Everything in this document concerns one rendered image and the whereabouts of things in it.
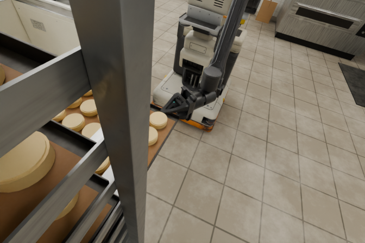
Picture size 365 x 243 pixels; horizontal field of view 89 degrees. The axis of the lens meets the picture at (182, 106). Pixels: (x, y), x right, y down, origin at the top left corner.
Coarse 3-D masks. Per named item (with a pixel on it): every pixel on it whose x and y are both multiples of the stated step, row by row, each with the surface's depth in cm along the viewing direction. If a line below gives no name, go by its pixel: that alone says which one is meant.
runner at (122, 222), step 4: (120, 220) 38; (124, 220) 37; (116, 224) 37; (120, 224) 35; (116, 228) 35; (120, 228) 36; (112, 232) 36; (116, 232) 35; (108, 236) 36; (112, 236) 34; (116, 236) 36; (108, 240) 35; (112, 240) 34
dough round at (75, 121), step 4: (68, 116) 48; (72, 116) 48; (76, 116) 48; (80, 116) 49; (64, 120) 47; (68, 120) 47; (72, 120) 47; (76, 120) 48; (80, 120) 48; (84, 120) 49; (64, 124) 46; (68, 124) 47; (72, 124) 47; (76, 124) 47; (80, 124) 47; (84, 124) 49; (72, 128) 46; (76, 128) 47; (80, 128) 48
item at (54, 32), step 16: (16, 0) 123; (64, 0) 134; (32, 16) 127; (48, 16) 122; (64, 16) 117; (32, 32) 137; (48, 32) 131; (64, 32) 126; (48, 48) 142; (64, 48) 136
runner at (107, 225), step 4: (116, 192) 33; (120, 204) 30; (116, 208) 29; (120, 208) 31; (112, 212) 29; (116, 212) 30; (112, 216) 29; (116, 216) 30; (108, 220) 28; (112, 220) 29; (104, 224) 30; (108, 224) 28; (104, 228) 27; (108, 228) 29; (100, 232) 27; (104, 232) 28; (96, 236) 28; (100, 236) 27; (104, 236) 29; (96, 240) 26; (100, 240) 28
